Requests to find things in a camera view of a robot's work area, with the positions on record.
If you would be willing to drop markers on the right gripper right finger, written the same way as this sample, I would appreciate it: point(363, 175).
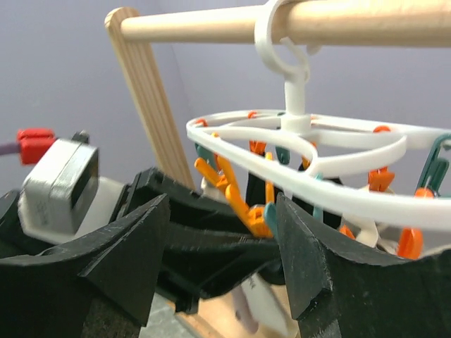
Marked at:
point(338, 287)

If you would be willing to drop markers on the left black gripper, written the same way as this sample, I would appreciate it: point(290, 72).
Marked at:
point(211, 254)

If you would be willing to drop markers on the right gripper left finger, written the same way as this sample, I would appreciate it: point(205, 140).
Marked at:
point(98, 285)

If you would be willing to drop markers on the white plastic clip hanger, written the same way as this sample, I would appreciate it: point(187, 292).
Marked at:
point(349, 158)

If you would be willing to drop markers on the pink beige underwear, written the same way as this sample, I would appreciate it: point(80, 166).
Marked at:
point(252, 309)

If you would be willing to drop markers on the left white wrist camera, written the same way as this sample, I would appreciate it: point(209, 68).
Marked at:
point(64, 196)

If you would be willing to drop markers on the wooden hanging rack frame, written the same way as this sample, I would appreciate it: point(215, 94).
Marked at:
point(307, 23)

